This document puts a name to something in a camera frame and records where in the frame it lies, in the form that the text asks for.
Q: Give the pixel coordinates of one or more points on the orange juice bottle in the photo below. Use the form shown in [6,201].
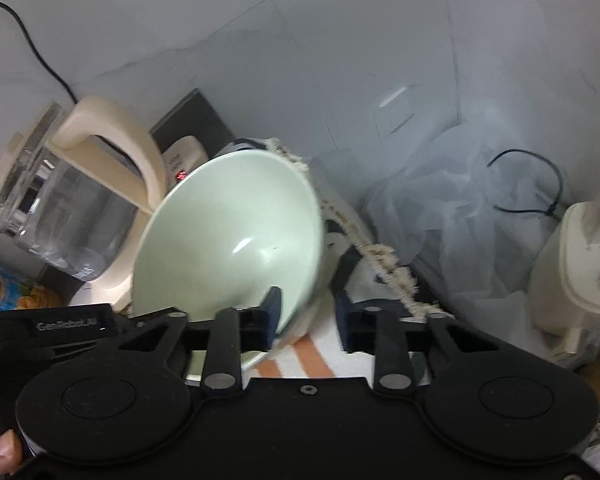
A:
[9,290]

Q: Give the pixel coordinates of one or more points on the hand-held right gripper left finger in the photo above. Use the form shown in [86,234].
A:
[272,317]

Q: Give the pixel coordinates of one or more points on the patterned fringed tablecloth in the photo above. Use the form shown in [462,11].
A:
[380,260]

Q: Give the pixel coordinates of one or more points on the white plastic appliance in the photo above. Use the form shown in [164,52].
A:
[575,270]

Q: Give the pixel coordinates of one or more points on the translucent plastic bag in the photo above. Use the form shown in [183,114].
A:
[455,230]

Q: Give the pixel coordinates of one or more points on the pale green bowl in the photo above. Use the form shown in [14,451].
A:
[224,230]

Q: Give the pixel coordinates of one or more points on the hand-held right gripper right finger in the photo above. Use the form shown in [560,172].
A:
[347,325]

